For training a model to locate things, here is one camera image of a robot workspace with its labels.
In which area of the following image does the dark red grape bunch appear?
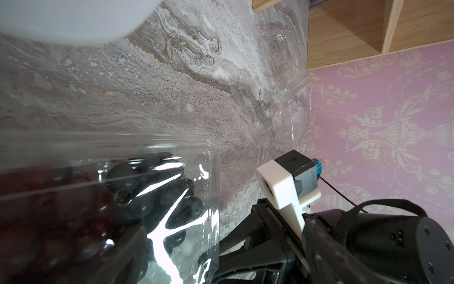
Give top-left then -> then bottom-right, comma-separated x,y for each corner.
1,166 -> 113,284

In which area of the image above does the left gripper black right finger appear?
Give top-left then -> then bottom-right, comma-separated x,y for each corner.
301,214 -> 384,284

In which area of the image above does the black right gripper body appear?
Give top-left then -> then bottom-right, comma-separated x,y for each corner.
212,198 -> 312,284

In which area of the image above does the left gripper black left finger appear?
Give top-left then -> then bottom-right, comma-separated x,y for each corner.
63,224 -> 148,284

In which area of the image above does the black grape bunch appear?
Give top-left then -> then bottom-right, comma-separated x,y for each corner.
104,152 -> 206,281

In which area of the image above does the wooden shelf unit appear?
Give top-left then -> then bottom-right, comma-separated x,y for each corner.
252,0 -> 454,70

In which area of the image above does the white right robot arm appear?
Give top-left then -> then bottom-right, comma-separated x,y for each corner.
212,199 -> 454,284

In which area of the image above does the white perforated plastic basket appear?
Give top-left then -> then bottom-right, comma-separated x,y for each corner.
1,0 -> 160,46

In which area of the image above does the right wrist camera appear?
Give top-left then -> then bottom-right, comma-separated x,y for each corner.
256,150 -> 324,239

